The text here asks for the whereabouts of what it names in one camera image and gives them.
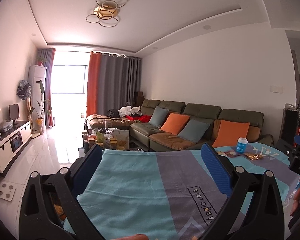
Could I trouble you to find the gold ring ceiling lamp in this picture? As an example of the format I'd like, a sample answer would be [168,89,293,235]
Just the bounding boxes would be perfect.
[85,0,129,28]

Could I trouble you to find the left striped curtain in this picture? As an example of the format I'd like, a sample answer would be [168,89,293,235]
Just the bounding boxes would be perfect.
[37,48,56,128]

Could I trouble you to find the teal grey tablecloth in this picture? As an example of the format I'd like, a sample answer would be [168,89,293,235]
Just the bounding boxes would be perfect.
[61,142,300,240]

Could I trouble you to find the white snack packet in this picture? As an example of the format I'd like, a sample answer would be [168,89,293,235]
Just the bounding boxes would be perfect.
[217,151,228,157]

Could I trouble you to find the cluttered coffee table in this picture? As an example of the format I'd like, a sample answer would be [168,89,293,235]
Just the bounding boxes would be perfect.
[78,126,151,156]

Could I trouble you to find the white bathroom scale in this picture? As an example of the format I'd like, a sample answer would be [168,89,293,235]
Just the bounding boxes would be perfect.
[0,182,16,202]

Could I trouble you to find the white standing air conditioner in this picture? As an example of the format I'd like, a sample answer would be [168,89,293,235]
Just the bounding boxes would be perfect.
[28,65,46,132]

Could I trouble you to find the orange peel piece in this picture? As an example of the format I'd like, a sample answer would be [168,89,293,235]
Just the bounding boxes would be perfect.
[113,233,149,240]

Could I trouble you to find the orange grey curtain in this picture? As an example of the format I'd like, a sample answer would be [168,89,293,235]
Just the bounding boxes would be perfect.
[87,52,142,116]

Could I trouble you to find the green sectional sofa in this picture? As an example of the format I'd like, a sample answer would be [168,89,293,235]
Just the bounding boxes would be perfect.
[85,100,274,151]

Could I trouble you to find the orange cushion far end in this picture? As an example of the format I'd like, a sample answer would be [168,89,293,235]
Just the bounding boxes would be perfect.
[212,120,250,148]

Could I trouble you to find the white wall switch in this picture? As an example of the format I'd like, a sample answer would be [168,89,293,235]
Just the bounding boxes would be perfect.
[270,85,283,94]

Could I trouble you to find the blue white paper cup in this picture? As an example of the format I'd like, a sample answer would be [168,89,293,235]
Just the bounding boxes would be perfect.
[236,137,248,154]

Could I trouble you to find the orange cushion near window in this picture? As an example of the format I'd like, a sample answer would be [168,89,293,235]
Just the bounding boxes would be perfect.
[160,113,190,135]

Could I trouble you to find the red snack packet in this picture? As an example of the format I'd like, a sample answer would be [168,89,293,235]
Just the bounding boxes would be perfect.
[224,150,241,158]

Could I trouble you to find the teal cushion near window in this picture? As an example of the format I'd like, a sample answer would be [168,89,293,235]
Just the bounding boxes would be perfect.
[149,106,169,127]

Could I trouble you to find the white black TV cabinet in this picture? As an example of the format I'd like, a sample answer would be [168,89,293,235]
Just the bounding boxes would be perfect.
[0,121,32,177]

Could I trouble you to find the gold foil wrapper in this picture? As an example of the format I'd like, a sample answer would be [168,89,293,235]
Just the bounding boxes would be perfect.
[243,152,263,160]

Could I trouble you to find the teal cushion middle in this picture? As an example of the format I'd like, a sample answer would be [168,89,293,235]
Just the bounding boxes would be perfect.
[177,119,210,143]

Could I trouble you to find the tall green potted plant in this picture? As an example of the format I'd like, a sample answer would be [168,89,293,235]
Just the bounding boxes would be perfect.
[30,80,52,135]

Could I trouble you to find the small black monitor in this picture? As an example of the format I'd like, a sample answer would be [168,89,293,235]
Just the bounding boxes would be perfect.
[8,103,20,126]

